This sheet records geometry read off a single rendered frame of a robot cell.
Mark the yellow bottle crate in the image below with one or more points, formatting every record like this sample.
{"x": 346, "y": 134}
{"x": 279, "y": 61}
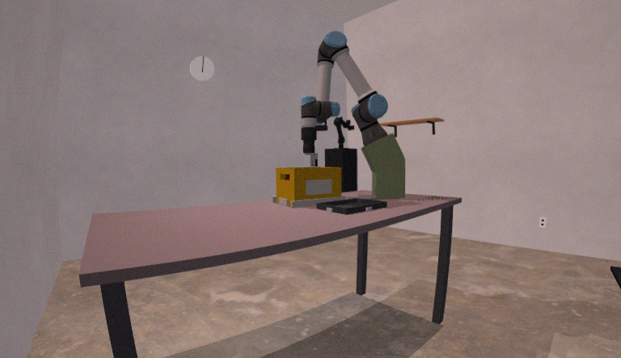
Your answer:
{"x": 306, "y": 183}

